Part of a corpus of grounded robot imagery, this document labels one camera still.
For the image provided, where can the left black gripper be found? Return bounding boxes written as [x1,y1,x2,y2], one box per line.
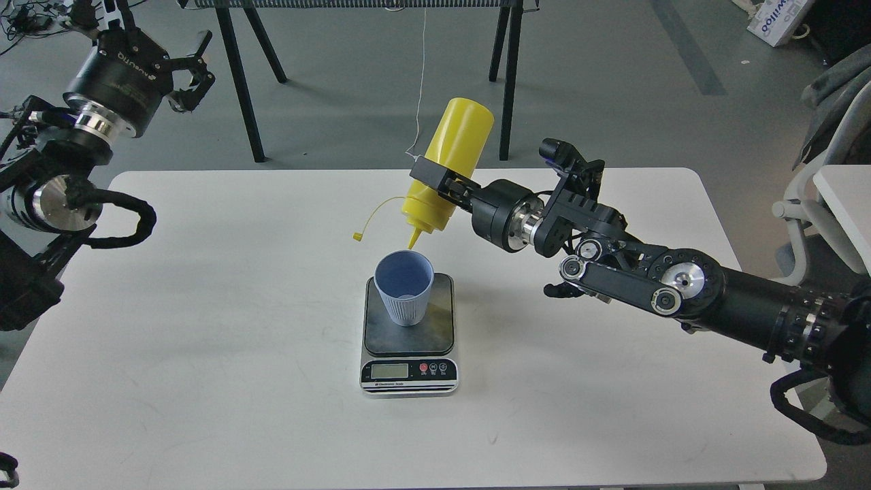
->
[63,1,215,137]

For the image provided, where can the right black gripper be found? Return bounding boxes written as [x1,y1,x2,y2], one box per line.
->
[408,161,544,253]

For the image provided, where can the yellow squeeze bottle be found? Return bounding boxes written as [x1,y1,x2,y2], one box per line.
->
[401,97,494,249]

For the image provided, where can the blue ribbed plastic cup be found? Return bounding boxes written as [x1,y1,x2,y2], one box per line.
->
[374,249,435,327]

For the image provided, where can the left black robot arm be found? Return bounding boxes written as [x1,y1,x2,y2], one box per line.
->
[1,1,215,331]

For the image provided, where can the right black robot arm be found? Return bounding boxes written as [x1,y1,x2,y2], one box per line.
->
[410,137,870,446]

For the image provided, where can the digital kitchen scale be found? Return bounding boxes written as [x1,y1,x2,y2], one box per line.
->
[359,272,459,397]

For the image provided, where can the black trestle table stand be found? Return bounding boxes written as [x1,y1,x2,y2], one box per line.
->
[178,1,528,163]

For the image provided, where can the white cardboard box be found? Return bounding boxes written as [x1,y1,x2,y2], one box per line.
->
[746,1,816,47]

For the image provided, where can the white hanging cable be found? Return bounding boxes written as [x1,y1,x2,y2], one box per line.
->
[406,8,429,159]

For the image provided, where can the black floor cables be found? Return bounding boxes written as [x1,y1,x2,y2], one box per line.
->
[0,0,147,59]

